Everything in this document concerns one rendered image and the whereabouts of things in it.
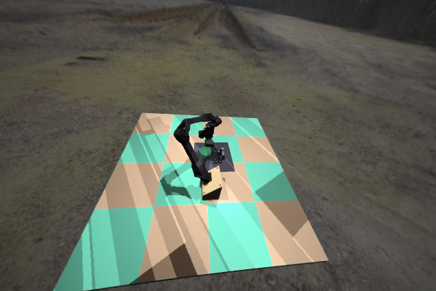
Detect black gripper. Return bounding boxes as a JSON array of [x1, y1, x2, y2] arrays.
[[204, 127, 214, 147]]

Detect dark grey flat mat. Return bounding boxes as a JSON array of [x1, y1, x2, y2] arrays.
[[194, 142, 235, 172]]

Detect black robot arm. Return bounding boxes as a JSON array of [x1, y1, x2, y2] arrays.
[[174, 113, 222, 184]]

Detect clear green glass bottle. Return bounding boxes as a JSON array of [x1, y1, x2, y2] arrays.
[[198, 146, 211, 161]]

